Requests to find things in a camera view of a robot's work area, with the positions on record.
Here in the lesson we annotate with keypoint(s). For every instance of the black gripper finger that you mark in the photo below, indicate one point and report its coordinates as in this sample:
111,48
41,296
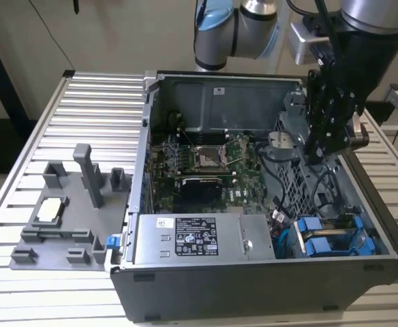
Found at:
315,143
337,136

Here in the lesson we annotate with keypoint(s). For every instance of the black open PC case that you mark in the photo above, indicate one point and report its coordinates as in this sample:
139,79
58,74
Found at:
219,293

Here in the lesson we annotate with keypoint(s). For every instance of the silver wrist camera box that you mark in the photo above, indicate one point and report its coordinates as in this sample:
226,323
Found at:
301,42

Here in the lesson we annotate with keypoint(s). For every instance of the silver CPU chip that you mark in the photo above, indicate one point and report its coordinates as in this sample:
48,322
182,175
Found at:
50,208

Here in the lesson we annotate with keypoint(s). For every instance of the black RAM slot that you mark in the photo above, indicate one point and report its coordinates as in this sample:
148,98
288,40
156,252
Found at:
202,138

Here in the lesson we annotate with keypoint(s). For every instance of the CPU socket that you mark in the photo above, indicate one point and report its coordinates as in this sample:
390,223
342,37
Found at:
207,156

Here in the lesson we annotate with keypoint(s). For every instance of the thin metal locking lever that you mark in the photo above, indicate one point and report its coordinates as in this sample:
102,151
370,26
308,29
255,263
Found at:
189,138

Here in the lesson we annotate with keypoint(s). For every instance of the silver metal bracket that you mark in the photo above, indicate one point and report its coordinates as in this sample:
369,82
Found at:
280,139

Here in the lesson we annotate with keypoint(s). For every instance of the black table corner cap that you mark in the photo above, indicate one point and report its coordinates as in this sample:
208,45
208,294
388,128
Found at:
69,72

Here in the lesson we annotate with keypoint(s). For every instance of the green motherboard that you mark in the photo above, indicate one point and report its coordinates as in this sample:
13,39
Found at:
250,190

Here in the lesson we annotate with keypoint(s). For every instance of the blue empty disk carrier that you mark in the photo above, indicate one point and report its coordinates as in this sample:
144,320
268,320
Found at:
316,247

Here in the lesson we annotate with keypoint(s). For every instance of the grey parts rack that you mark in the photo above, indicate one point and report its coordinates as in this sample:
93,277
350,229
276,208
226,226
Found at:
76,235

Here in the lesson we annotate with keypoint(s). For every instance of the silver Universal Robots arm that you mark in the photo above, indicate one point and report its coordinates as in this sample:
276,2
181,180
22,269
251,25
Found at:
219,37

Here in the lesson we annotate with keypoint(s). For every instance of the black graphics card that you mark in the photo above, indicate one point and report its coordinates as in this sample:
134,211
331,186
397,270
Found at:
200,192

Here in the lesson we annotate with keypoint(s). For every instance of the grey perforated drive cage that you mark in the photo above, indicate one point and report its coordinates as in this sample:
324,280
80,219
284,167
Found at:
289,177

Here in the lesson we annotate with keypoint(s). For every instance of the blue case latch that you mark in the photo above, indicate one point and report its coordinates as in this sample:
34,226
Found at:
112,242

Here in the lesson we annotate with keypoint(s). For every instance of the silver power supply unit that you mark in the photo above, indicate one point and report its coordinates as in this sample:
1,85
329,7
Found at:
151,238

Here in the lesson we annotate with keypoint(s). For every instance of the black furniture frame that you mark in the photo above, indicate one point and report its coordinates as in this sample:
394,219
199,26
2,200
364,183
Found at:
1,88

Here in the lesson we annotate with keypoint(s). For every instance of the white sticker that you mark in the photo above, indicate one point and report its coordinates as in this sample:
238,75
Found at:
218,91

